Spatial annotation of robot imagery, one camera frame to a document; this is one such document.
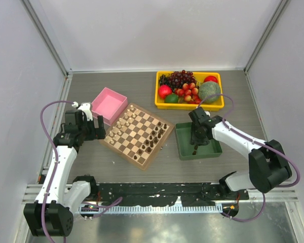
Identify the green piece tray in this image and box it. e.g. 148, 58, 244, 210
175, 123, 222, 161

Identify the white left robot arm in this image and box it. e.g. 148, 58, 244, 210
23, 102, 106, 242

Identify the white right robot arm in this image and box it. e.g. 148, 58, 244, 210
188, 107, 292, 199

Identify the yellow fruit tray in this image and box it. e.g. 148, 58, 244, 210
155, 70, 224, 111

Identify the pink open box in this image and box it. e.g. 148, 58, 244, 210
91, 87, 128, 126

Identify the red cherry pile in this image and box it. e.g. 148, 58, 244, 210
174, 82, 201, 104

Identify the wooden chessboard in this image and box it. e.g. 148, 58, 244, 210
100, 103, 174, 170

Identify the green cantaloupe melon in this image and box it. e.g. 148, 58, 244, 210
198, 81, 221, 104

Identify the green lime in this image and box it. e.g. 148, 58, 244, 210
164, 94, 179, 103

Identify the red apple right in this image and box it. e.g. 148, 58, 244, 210
204, 75, 218, 83

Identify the red apple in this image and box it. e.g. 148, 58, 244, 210
158, 85, 172, 99
204, 75, 218, 83

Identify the red apple left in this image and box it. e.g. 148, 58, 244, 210
158, 85, 172, 99

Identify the dark grape bunch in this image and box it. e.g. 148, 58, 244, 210
159, 70, 197, 88

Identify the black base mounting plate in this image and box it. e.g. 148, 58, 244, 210
86, 182, 249, 207

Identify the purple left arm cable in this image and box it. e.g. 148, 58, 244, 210
40, 100, 78, 243

